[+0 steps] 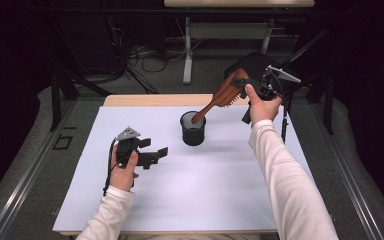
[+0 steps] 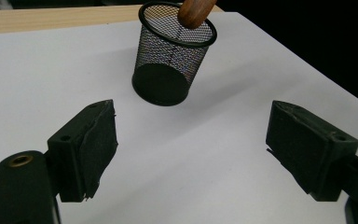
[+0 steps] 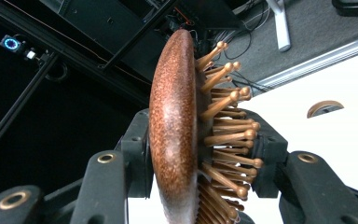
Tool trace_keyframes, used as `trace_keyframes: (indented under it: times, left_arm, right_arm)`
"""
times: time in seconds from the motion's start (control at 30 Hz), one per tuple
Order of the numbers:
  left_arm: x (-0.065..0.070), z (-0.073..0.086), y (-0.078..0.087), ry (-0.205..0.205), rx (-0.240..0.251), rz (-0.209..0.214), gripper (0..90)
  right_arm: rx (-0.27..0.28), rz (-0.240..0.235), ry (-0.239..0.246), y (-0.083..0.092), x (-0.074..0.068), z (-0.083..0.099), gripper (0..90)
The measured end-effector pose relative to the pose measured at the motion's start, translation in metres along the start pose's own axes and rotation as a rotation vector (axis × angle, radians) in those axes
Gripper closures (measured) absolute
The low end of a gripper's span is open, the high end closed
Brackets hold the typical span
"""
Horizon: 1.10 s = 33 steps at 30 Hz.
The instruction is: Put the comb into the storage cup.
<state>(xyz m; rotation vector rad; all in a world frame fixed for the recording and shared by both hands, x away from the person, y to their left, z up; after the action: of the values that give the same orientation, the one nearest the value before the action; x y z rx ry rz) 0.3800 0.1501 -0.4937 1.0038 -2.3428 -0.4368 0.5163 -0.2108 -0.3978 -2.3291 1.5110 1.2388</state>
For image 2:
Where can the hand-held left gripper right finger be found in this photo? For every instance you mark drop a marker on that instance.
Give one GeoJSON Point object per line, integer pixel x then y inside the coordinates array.
{"type": "Point", "coordinates": [307, 149]}

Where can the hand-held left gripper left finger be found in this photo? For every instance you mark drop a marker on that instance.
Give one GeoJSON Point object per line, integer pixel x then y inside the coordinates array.
{"type": "Point", "coordinates": [80, 152]}

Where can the black mesh cup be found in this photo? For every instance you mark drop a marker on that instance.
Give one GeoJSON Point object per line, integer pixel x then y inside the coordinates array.
{"type": "Point", "coordinates": [161, 84]}

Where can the wooden paddle hairbrush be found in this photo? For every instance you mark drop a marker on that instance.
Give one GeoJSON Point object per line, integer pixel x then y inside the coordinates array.
{"type": "Point", "coordinates": [195, 12]}

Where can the white table mat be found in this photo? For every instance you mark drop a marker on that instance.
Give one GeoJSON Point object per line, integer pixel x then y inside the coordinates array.
{"type": "Point", "coordinates": [199, 155]}

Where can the wooden table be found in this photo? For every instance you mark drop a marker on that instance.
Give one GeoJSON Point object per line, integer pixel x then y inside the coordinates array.
{"type": "Point", "coordinates": [59, 18]}

